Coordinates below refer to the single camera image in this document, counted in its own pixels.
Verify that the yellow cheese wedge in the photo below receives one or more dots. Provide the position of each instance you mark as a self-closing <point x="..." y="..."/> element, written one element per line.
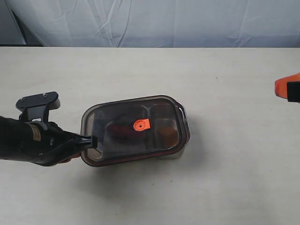
<point x="168" y="137"/>

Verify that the left gripper orange black finger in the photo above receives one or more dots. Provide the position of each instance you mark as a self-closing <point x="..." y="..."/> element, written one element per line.
<point x="85" y="142"/>

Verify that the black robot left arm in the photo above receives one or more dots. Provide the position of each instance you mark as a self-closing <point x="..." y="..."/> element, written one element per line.
<point x="12" y="132"/>

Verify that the right gripper orange black finger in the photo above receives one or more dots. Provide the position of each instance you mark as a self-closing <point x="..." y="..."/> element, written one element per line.
<point x="288" y="88"/>

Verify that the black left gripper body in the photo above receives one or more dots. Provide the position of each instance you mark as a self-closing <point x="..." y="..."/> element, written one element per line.
<point x="48" y="144"/>

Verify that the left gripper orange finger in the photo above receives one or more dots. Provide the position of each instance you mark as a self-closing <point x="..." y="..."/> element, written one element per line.
<point x="70" y="159"/>

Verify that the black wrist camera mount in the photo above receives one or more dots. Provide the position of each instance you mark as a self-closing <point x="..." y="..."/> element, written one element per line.
<point x="37" y="106"/>

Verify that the steel lunch box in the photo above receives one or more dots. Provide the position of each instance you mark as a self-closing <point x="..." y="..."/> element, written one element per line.
<point x="164" y="114"/>

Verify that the dark transparent lid orange seal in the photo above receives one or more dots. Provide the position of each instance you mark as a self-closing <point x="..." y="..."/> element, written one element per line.
<point x="135" y="129"/>

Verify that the white wrinkled backdrop curtain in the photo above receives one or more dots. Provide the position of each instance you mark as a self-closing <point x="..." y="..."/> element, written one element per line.
<point x="152" y="23"/>

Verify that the red sausage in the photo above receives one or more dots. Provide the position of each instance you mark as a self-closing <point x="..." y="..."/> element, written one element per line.
<point x="123" y="132"/>

